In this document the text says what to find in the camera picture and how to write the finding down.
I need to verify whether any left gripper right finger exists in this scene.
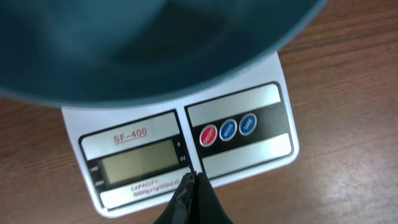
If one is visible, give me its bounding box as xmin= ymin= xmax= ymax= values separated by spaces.
xmin=193 ymin=173 xmax=233 ymax=224

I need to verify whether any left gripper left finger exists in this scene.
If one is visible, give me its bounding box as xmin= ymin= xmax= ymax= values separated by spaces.
xmin=154 ymin=172 xmax=196 ymax=224

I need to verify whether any white digital kitchen scale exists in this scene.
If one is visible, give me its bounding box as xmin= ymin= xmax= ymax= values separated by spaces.
xmin=62 ymin=53 xmax=299 ymax=218

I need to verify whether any teal plastic bowl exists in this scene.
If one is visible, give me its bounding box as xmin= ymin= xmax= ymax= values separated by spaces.
xmin=1 ymin=0 xmax=325 ymax=108

